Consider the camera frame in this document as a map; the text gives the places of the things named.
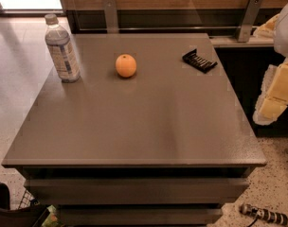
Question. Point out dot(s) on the clear blue plastic water bottle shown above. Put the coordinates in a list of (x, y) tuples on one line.
[(61, 50)]

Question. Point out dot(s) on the orange fruit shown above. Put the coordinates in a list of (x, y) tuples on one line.
[(125, 65)]

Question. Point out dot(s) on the green snack package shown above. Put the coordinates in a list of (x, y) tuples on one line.
[(52, 220)]

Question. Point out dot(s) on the left metal bracket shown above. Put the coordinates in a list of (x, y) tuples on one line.
[(110, 15)]

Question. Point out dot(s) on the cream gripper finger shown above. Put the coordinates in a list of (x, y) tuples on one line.
[(266, 30), (273, 100)]

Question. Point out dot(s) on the black white striped tool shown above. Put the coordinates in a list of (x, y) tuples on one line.
[(264, 214)]

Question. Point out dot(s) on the black rxbar chocolate wrapper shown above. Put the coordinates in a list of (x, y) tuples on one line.
[(197, 62)]

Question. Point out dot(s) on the metal bracket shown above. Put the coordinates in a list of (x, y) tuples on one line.
[(110, 15), (250, 14)]

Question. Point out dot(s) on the grey drawer cabinet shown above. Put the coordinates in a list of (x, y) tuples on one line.
[(168, 146)]

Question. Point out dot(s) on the right metal bracket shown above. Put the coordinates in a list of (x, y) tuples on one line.
[(250, 14)]

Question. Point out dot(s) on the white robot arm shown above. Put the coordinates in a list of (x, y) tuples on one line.
[(280, 36)]

